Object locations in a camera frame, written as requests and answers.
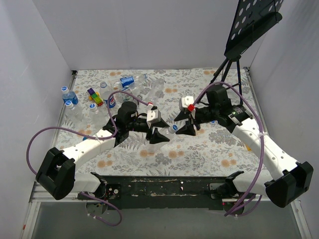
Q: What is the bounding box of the Pepsi plastic bottle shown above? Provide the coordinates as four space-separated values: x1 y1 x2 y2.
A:
100 81 116 109
111 74 147 90

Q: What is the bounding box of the Pocari Sweat plastic bottle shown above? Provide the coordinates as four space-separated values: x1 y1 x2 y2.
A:
62 91 79 105

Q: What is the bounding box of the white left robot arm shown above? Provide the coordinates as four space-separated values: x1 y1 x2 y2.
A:
36 102 169 200

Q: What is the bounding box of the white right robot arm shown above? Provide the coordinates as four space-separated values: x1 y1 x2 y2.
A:
175 82 314 208

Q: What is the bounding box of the clear bottle black label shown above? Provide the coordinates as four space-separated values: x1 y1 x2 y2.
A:
133 94 143 106

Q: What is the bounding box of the tall clear plastic bottle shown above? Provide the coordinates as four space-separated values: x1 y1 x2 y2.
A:
147 78 165 106

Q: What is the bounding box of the small labelled clear bottle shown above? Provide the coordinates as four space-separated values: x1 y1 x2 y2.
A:
113 84 143 104

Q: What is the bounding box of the colourful toy block car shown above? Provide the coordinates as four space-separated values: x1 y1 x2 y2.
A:
87 88 103 107

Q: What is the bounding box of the black music stand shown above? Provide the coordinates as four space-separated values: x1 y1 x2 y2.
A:
211 0 283 93

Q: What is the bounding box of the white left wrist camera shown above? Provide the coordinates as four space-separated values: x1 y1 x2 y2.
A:
147 102 161 124

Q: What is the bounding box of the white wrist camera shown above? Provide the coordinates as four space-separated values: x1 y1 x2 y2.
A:
147 102 161 124
179 96 195 112

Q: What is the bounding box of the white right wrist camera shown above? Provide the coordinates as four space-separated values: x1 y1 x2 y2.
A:
179 96 195 112

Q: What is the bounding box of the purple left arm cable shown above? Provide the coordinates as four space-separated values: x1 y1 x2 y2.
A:
26 91 153 227

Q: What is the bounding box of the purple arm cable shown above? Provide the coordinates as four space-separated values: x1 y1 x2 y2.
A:
193 81 265 217
26 91 153 227

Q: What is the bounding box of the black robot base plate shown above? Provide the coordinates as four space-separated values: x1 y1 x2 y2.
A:
93 175 241 210

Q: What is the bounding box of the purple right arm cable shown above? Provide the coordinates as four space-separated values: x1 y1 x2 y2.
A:
193 81 265 217

